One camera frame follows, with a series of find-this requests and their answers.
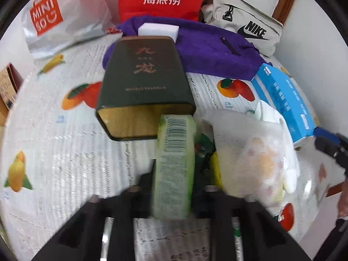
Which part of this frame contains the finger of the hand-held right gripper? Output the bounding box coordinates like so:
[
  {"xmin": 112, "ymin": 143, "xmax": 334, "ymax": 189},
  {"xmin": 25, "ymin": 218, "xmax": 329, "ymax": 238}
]
[{"xmin": 313, "ymin": 126, "xmax": 348, "ymax": 169}]

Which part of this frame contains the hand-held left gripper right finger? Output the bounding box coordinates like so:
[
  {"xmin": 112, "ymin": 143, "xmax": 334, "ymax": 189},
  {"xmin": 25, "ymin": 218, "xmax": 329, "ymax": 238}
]
[{"xmin": 192, "ymin": 185, "xmax": 311, "ymax": 261}]

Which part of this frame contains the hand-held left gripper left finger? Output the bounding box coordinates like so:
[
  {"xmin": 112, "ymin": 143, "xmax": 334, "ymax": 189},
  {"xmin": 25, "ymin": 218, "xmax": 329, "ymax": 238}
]
[{"xmin": 33, "ymin": 166, "xmax": 156, "ymax": 261}]

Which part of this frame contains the green tissue pack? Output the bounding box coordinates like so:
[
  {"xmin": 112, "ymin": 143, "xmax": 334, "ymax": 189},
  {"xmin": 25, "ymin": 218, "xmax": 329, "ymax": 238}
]
[{"xmin": 151, "ymin": 114, "xmax": 197, "ymax": 220}]

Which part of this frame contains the white glove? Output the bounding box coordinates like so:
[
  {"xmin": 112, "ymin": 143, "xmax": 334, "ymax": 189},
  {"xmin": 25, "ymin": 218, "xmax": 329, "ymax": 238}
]
[{"xmin": 254, "ymin": 100, "xmax": 301, "ymax": 195}]

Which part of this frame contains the person's right forearm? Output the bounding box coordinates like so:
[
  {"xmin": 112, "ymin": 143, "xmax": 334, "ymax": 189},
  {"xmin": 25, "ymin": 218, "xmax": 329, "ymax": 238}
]
[{"xmin": 313, "ymin": 219, "xmax": 348, "ymax": 261}]

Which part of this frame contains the person's right hand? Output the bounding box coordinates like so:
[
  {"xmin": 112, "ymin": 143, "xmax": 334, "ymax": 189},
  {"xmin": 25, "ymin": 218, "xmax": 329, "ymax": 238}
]
[{"xmin": 337, "ymin": 180, "xmax": 348, "ymax": 221}]

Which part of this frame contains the yellow object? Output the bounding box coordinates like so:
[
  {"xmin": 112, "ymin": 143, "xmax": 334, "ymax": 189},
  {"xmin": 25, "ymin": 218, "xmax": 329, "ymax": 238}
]
[{"xmin": 210, "ymin": 152, "xmax": 224, "ymax": 191}]

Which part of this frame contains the dark green packet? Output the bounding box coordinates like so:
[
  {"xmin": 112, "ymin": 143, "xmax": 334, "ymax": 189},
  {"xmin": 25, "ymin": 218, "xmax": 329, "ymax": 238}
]
[{"xmin": 194, "ymin": 133, "xmax": 216, "ymax": 166}]

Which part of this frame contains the blue tissue pack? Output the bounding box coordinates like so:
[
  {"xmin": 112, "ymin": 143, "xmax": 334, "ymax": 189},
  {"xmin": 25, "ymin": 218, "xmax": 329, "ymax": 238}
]
[{"xmin": 251, "ymin": 63, "xmax": 317, "ymax": 149}]

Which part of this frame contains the fruit print tablecloth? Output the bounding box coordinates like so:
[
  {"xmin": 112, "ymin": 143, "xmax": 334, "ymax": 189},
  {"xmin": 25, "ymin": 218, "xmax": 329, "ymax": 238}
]
[{"xmin": 0, "ymin": 37, "xmax": 346, "ymax": 261}]

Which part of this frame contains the dark green tin box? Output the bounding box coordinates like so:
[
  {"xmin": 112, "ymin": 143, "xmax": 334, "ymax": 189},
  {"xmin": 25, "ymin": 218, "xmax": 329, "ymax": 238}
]
[{"xmin": 95, "ymin": 36, "xmax": 197, "ymax": 142}]

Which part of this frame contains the purple towel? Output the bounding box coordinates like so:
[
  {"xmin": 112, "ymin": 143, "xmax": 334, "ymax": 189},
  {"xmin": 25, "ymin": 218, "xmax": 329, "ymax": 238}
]
[{"xmin": 102, "ymin": 14, "xmax": 272, "ymax": 81}]

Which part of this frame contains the white sponge block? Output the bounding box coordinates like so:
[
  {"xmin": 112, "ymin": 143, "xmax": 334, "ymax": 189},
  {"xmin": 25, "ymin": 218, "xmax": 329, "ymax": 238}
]
[{"xmin": 137, "ymin": 22, "xmax": 179, "ymax": 44}]

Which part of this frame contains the grey waist bag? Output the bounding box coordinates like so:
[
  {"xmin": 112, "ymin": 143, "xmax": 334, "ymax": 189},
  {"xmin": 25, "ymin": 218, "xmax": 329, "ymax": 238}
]
[{"xmin": 200, "ymin": 0, "xmax": 284, "ymax": 57}]

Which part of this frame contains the brown cardboard box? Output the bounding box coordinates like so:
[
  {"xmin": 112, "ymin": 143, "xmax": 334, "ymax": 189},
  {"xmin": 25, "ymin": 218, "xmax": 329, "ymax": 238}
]
[{"xmin": 0, "ymin": 62, "xmax": 24, "ymax": 112}]

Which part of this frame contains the red paper bag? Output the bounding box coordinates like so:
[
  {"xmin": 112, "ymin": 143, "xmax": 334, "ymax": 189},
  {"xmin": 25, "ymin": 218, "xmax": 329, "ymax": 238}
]
[{"xmin": 117, "ymin": 0, "xmax": 208, "ymax": 22}]

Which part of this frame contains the white plastic bag red label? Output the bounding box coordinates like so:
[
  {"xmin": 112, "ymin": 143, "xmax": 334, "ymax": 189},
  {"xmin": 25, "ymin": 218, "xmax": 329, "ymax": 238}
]
[{"xmin": 22, "ymin": 0, "xmax": 123, "ymax": 60}]

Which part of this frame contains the black strap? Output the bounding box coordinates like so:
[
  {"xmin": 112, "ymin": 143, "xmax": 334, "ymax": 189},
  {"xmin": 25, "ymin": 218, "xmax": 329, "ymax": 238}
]
[{"xmin": 221, "ymin": 37, "xmax": 238, "ymax": 55}]

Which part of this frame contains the wooden door frame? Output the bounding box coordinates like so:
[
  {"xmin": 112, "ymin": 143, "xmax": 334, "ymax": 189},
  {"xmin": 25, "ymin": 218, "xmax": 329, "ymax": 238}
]
[{"xmin": 272, "ymin": 0, "xmax": 299, "ymax": 25}]

